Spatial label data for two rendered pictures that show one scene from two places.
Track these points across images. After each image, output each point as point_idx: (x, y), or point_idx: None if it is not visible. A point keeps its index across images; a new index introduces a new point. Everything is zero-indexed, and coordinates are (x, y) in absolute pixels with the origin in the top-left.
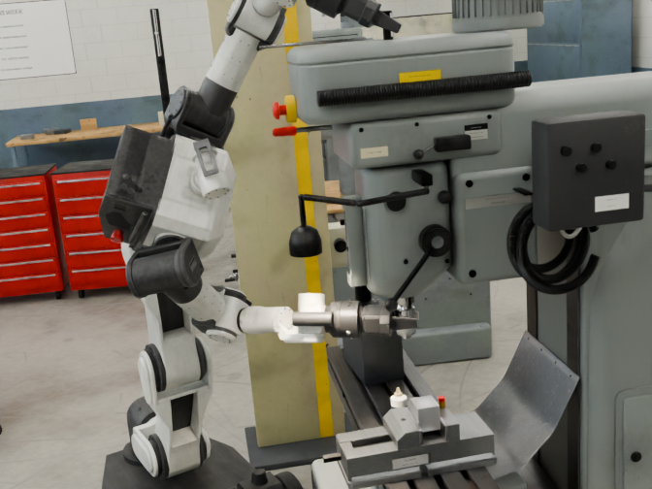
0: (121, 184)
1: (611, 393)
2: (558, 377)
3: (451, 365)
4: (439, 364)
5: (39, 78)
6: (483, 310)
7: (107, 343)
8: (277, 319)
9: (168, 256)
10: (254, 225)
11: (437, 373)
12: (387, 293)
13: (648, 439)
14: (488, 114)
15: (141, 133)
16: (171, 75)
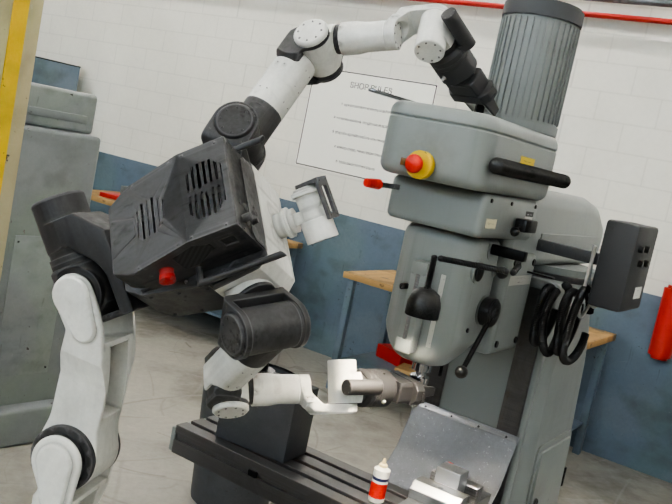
0: (249, 213)
1: (536, 449)
2: (487, 439)
3: (17, 449)
4: (1, 449)
5: None
6: (53, 386)
7: None
8: (309, 388)
9: (288, 309)
10: None
11: (7, 459)
12: (439, 360)
13: (541, 486)
14: (536, 205)
15: (233, 150)
16: None
